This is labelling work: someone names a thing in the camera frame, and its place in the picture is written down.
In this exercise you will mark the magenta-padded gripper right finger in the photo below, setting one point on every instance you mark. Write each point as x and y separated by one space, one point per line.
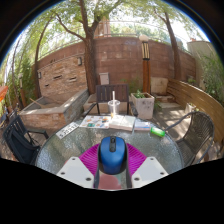
150 170

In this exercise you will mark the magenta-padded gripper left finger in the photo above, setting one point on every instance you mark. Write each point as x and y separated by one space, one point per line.
75 171

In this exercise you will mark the blue and black computer mouse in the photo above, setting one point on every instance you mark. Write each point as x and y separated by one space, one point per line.
112 153

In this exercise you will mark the floral red and green mouse pad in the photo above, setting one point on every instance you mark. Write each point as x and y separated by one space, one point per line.
110 182

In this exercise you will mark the green tube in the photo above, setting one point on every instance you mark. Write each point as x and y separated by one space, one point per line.
157 131

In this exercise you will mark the white lettered plate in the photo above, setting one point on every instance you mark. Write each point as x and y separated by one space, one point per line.
67 130

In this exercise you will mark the small pale booklet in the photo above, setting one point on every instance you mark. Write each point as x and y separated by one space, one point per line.
142 125

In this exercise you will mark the open colourful magazine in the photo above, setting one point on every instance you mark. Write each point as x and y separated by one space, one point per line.
95 122

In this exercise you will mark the thick white book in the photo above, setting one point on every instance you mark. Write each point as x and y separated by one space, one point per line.
122 122

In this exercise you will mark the dark wicker armchair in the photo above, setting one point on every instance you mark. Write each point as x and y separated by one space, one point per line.
198 133

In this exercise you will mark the black folding chair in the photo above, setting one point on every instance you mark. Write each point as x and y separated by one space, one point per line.
20 143

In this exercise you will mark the raised stone planter bed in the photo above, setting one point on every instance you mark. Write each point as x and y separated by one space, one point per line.
46 115

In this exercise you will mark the white square planter with plant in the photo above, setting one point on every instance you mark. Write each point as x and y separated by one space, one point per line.
144 106

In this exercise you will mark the clear plastic cup with straw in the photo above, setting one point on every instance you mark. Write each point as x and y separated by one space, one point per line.
113 108

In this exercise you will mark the dark wooden slatted chair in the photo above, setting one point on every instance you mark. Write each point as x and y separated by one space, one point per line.
103 93

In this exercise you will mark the beige stone block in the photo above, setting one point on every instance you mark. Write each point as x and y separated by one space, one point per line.
159 86

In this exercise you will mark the curved wooden slat fence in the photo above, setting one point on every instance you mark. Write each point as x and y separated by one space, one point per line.
200 100

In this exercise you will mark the forked brown tree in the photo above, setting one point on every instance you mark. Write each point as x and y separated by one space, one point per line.
89 63

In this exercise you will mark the slim leaning tree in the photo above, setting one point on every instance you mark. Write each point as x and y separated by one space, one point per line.
175 56

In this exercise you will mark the wooden lamp post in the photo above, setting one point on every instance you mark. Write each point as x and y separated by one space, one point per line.
145 73

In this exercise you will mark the grey wall box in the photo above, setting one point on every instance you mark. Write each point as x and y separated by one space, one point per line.
104 78

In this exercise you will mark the black wall lamp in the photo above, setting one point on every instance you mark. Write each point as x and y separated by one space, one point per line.
39 75
79 61

